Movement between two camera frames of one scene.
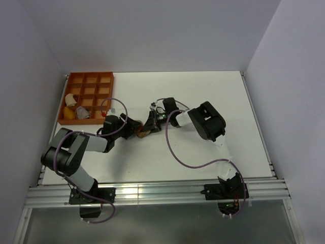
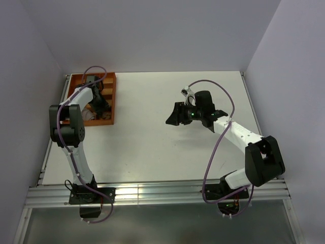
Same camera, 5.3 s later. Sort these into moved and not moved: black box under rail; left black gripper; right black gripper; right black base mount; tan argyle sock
Moved: right black gripper; tan argyle sock; left black gripper
Not moved: right black base mount; black box under rail
